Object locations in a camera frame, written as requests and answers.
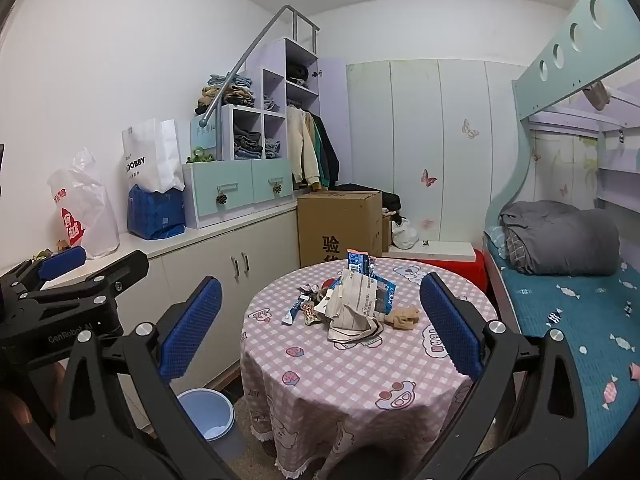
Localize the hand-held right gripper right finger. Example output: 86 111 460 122
415 272 598 480

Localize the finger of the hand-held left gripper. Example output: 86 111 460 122
30 251 150 308
0 246 87 293

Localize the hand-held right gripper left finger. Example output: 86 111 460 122
55 276 241 480

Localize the blue plastic bin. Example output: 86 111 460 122
177 388 236 442

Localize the person's left hand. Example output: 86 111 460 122
2 360 65 443

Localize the white plastic bag red print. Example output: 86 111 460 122
47 147 121 260

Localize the red box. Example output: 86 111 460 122
400 250 489 294

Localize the white low cabinet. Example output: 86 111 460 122
0 200 301 411

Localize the blue foil wrapper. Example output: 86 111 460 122
372 275 399 314

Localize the blue woven bag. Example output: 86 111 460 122
127 184 187 241

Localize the white flat board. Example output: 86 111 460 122
382 241 476 263

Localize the crumpled beige paper bag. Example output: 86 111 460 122
327 307 385 349

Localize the blue white stick wrapper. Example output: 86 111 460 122
282 297 314 326

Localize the small white plastic bag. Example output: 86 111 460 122
391 217 420 251

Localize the blue snack packet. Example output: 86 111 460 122
347 249 381 277

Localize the round table pink checked tablecloth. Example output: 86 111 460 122
239 255 501 478

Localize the white paper shopping bag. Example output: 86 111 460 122
121 118 187 194

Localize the grey duvet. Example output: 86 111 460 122
500 200 621 277

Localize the large cardboard box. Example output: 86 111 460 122
296 190 384 269

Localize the pale blue storage box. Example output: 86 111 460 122
190 114 223 158

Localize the white wardrobe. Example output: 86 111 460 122
346 59 527 247

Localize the stack of folded clothes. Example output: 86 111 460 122
195 74 256 114

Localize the dark hanging jacket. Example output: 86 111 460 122
312 112 341 187

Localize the lilac cubby shelf unit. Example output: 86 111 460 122
220 37 321 162

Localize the grey metal handrail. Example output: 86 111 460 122
198 5 321 129

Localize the pale blue bunk bed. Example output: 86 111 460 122
482 0 640 467

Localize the brown cloth on bunk rail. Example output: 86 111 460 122
582 80 611 111

